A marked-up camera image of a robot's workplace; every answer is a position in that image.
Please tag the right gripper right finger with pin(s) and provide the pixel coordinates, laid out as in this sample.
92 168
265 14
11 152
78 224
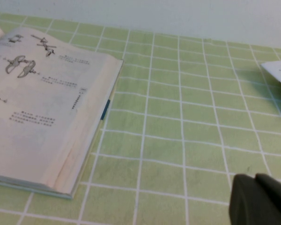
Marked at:
274 184

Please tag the white printed paper sheet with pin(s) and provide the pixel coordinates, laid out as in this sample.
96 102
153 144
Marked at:
278 70

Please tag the green checked tablecloth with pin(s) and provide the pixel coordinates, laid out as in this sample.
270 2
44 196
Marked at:
178 129

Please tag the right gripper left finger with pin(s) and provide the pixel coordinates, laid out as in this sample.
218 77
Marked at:
253 201

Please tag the book with diagrams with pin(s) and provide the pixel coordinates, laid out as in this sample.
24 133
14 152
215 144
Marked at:
42 105

